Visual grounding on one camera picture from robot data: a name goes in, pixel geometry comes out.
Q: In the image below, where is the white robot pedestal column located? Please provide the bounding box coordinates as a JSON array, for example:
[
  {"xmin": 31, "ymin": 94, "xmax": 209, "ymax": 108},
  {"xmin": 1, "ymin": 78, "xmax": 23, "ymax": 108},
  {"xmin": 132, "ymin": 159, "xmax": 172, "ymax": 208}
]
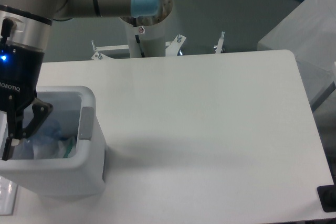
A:
[{"xmin": 118, "ymin": 0, "xmax": 174, "ymax": 58}]

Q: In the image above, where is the white covered side table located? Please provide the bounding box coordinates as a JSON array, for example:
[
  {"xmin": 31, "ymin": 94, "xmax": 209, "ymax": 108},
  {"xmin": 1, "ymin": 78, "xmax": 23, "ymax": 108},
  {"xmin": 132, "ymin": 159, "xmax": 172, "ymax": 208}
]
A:
[{"xmin": 257, "ymin": 0, "xmax": 335, "ymax": 107}]

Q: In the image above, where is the clear plastic water bottle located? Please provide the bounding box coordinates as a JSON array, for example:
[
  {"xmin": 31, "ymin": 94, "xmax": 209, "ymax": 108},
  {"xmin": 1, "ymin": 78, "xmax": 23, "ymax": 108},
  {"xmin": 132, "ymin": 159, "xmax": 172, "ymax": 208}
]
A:
[{"xmin": 12, "ymin": 119, "xmax": 64, "ymax": 160}]

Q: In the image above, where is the white plastic trash can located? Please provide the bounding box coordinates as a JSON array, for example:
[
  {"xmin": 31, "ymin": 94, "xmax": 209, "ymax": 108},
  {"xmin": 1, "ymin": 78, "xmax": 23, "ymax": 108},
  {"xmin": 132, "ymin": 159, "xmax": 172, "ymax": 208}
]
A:
[{"xmin": 1, "ymin": 86, "xmax": 106, "ymax": 197}]

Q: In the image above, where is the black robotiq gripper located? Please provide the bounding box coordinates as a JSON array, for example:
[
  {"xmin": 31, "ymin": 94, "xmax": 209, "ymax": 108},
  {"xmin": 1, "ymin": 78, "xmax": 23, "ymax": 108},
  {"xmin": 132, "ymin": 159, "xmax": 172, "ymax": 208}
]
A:
[{"xmin": 1, "ymin": 43, "xmax": 53, "ymax": 161}]

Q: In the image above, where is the clear plastic wrapper with green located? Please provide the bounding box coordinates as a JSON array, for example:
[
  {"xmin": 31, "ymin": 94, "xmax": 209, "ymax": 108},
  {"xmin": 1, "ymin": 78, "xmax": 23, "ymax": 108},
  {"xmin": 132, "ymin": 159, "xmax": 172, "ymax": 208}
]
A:
[{"xmin": 54, "ymin": 136, "xmax": 77, "ymax": 158}]

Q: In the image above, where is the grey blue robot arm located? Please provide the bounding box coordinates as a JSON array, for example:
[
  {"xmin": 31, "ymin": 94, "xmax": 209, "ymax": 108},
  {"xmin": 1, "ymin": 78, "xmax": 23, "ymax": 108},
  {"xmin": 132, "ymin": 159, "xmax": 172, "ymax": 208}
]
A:
[{"xmin": 1, "ymin": 0, "xmax": 161, "ymax": 161}]

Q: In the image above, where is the white pedestal base bracket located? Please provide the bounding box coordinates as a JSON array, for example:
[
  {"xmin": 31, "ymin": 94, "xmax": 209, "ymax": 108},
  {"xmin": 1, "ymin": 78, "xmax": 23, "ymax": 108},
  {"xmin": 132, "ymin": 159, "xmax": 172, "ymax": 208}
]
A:
[{"xmin": 90, "ymin": 31, "xmax": 226, "ymax": 61}]

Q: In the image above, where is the black device at table edge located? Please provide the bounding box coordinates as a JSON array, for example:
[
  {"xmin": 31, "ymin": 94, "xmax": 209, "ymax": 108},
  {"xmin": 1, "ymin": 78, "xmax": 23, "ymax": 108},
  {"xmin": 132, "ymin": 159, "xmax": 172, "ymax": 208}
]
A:
[{"xmin": 317, "ymin": 185, "xmax": 335, "ymax": 212}]

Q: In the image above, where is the black cable on pedestal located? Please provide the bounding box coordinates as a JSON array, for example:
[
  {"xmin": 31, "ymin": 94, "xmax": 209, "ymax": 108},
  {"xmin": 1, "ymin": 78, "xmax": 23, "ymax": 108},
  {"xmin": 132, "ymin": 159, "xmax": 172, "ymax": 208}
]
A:
[{"xmin": 132, "ymin": 16, "xmax": 146, "ymax": 58}]

